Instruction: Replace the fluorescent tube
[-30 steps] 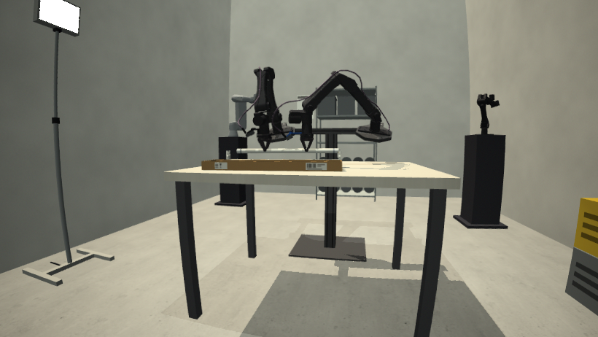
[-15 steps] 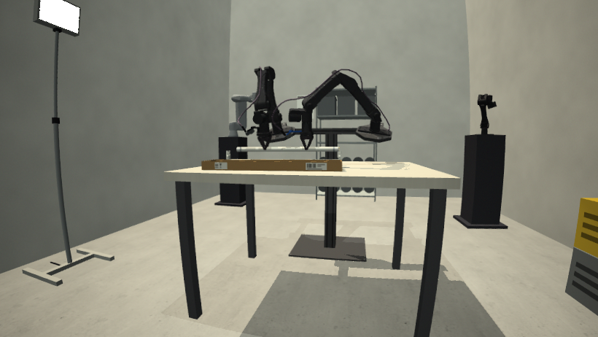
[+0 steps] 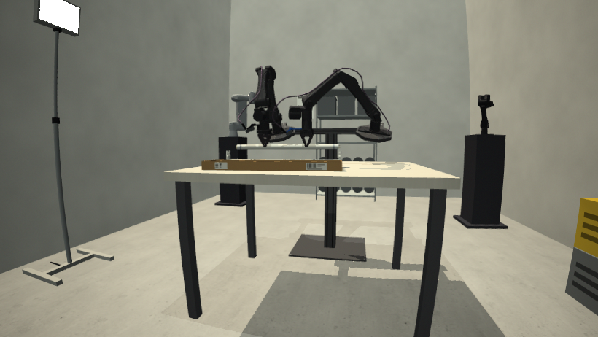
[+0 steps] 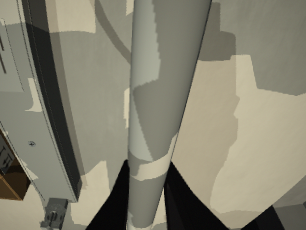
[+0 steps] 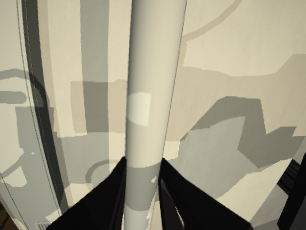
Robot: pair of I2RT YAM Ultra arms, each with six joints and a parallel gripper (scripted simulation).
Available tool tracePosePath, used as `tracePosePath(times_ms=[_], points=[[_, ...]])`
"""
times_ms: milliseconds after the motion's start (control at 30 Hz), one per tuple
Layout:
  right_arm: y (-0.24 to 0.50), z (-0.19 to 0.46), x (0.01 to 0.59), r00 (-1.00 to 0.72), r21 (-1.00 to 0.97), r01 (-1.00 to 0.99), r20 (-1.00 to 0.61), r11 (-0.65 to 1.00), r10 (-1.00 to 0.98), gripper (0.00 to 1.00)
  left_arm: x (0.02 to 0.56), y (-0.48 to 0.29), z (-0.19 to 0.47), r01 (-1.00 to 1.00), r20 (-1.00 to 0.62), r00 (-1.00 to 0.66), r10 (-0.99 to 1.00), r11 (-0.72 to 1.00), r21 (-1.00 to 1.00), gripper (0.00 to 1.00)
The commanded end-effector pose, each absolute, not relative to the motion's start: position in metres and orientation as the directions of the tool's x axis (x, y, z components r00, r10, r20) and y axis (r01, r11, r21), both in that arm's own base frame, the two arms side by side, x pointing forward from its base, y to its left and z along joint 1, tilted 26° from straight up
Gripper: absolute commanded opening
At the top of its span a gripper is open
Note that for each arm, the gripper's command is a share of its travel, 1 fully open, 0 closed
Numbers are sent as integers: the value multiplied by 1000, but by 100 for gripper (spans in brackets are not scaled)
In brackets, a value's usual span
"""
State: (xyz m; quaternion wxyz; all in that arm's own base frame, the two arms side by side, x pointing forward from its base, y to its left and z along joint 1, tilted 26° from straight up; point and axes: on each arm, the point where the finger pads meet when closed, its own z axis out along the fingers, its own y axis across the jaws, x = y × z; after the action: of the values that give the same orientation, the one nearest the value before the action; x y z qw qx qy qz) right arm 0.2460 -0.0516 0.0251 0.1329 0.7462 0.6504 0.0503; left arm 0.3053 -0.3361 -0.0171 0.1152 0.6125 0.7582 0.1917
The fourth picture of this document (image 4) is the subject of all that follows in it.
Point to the tan open cardboard box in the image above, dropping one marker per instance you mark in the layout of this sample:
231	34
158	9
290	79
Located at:
13	179

